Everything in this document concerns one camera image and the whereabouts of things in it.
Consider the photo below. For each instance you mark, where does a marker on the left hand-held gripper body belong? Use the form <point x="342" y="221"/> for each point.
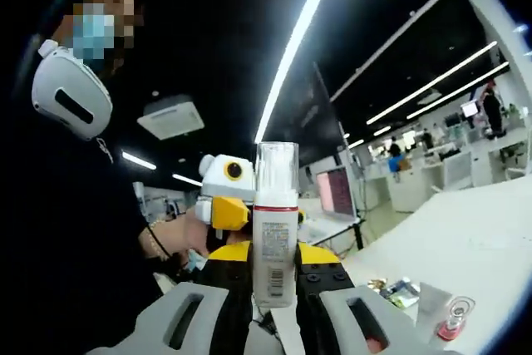
<point x="220" y="180"/>

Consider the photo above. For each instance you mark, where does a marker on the monitor stand table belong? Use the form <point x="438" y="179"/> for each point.
<point x="324" y="226"/>

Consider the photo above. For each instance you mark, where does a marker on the ceiling air conditioner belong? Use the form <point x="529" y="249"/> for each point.
<point x="170" y="120"/>

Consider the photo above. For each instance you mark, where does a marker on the gold foil packet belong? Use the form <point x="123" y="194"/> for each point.
<point x="376" y="284"/>

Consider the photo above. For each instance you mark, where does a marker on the white office chair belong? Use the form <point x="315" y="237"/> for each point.
<point x="457" y="170"/>

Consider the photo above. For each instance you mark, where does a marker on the white skincare tube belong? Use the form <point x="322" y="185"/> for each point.
<point x="430" y="309"/>

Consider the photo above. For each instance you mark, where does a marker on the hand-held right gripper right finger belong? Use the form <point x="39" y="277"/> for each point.
<point x="324" y="309"/>

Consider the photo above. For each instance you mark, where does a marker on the person's left hand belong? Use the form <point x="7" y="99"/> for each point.
<point x="198" y="234"/>

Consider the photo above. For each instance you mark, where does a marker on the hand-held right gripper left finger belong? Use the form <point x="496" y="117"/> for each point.
<point x="224" y="301"/>

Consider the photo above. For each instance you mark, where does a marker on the white skincare bottle red collar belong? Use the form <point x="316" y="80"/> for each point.
<point x="455" y="317"/>

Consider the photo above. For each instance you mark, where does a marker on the small clear-capped skincare bottle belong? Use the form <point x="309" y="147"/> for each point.
<point x="274" y="247"/>

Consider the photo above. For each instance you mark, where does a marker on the person in black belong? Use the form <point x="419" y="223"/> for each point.
<point x="62" y="226"/>

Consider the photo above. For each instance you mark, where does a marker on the long ceiling light strip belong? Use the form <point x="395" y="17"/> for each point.
<point x="291" y="51"/>

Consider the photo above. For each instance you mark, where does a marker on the pink screen monitor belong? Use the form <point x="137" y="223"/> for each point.
<point x="336" y="193"/>

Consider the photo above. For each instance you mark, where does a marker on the white chest device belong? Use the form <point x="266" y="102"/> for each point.
<point x="62" y="72"/>

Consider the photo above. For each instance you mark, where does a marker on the large black screen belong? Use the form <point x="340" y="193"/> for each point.
<point x="320" y="122"/>

